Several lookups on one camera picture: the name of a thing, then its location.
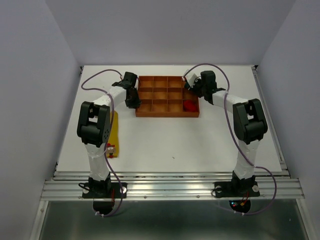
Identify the yellow sock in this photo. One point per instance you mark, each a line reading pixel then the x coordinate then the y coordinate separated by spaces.
pixel 113 147

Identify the orange compartment tray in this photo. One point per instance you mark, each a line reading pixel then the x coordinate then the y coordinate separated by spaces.
pixel 162 97

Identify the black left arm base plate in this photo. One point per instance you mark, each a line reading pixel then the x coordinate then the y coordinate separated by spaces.
pixel 112 192

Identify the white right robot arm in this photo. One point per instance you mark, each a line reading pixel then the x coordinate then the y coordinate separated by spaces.
pixel 247 129

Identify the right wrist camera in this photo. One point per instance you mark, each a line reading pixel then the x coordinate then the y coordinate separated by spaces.
pixel 189 80

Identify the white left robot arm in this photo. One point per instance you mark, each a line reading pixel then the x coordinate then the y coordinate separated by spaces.
pixel 95 122

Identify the red sock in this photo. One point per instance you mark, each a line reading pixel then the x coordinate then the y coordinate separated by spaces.
pixel 189 106

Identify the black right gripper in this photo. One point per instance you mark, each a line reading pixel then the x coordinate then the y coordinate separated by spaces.
pixel 192 89

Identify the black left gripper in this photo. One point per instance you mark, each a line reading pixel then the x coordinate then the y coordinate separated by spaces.
pixel 136 103

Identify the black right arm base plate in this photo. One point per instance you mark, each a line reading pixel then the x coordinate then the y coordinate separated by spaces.
pixel 225 189

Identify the aluminium mounting rail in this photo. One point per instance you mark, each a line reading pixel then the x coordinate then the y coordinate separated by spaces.
pixel 170 186

